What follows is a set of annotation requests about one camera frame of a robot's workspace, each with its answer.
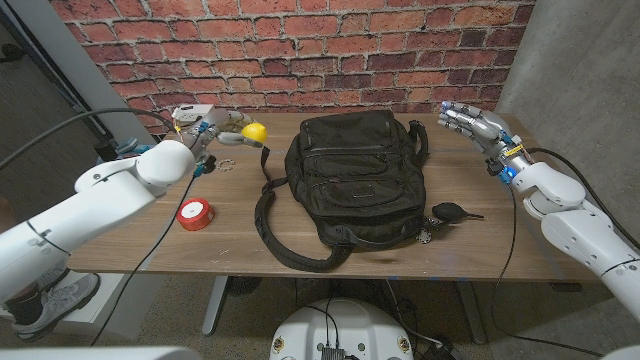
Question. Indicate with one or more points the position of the yellow lemon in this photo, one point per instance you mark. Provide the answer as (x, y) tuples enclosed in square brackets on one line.
[(254, 132)]

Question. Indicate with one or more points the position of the teal plastic case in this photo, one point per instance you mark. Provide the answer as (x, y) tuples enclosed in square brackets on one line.
[(131, 145)]

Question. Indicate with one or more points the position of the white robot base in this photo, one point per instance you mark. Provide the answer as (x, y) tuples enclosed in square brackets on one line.
[(345, 330)]

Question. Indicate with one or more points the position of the black power adapter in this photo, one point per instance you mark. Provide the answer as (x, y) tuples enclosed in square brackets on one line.
[(442, 352)]

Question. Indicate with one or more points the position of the black round fan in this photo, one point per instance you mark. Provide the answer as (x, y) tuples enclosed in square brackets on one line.
[(243, 285)]

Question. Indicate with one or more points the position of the grey metal table leg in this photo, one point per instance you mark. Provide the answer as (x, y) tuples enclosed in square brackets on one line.
[(214, 305), (472, 312)]

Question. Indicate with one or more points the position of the black backpack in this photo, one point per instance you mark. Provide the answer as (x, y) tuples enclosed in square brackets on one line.
[(355, 175)]

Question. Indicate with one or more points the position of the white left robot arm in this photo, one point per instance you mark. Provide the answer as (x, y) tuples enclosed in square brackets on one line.
[(100, 210)]

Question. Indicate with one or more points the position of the white power strip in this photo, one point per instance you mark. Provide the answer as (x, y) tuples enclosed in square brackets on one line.
[(187, 114)]

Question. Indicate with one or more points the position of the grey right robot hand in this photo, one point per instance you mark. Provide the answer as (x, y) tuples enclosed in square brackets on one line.
[(487, 130)]

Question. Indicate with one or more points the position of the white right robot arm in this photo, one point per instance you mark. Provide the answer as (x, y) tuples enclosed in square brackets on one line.
[(575, 225)]

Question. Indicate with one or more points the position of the white robot chest cover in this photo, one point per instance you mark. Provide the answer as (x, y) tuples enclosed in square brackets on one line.
[(100, 354)]

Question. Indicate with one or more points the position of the red tape roll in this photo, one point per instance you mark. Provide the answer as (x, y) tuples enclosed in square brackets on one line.
[(194, 214)]

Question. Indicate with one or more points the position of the red brick print backdrop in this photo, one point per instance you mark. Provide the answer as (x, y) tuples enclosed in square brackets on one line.
[(300, 50)]

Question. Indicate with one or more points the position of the black cup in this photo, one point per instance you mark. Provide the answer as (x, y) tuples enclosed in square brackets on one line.
[(104, 149)]

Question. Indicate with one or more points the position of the black rubber air blower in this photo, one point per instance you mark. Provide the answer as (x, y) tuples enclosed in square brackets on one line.
[(449, 212)]

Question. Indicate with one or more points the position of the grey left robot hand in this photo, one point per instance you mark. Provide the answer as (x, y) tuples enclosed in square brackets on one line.
[(222, 122)]

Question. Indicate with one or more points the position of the person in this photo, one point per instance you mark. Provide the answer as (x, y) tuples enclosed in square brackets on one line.
[(22, 305)]

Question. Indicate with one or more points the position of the grey black sneaker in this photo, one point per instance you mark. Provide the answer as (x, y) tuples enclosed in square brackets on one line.
[(60, 305), (54, 276)]

